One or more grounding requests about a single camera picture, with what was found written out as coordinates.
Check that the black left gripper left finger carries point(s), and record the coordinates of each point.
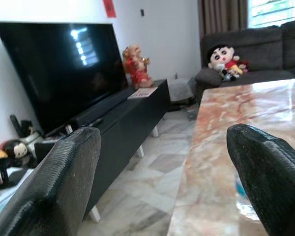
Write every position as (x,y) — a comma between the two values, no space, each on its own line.
(61,182)

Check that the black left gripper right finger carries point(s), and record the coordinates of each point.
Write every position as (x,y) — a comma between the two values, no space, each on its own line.
(273,177)

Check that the round black-haired figurine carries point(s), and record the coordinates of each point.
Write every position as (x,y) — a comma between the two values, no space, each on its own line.
(17,150)

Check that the black soundbar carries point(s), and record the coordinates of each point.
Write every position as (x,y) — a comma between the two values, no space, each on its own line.
(100,106)

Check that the black television cabinet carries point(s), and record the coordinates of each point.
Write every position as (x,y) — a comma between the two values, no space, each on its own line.
(130,123)

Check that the black flat screen television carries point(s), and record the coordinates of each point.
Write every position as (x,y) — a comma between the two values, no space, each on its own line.
(51,73)

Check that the small yellow-haired doll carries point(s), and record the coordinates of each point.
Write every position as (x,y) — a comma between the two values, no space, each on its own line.
(236,70)

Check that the small red plush toy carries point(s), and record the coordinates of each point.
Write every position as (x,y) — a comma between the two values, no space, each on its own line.
(244,66)

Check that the white pink printed card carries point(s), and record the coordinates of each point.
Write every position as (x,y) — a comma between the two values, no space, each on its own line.
(140,94)

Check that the stool with grey cloth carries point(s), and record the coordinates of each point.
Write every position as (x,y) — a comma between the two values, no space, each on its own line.
(180,88)

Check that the dark grey fabric sofa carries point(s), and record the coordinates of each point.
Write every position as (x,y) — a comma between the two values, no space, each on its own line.
(260,49)

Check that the black-haired boy plush doll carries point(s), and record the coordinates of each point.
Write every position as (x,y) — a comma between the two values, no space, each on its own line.
(220,56)

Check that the orange red lion plush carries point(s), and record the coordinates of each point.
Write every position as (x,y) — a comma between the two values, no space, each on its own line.
(137,70)

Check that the window with blinds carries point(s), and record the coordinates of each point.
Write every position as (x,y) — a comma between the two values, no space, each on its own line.
(275,12)

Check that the brown curtain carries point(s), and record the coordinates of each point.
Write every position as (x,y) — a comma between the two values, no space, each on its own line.
(221,14)

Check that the red paper wall decoration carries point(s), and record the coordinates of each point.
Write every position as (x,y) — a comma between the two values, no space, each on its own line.
(109,8)

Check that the black wall switch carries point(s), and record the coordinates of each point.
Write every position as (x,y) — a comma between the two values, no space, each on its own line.
(142,12)

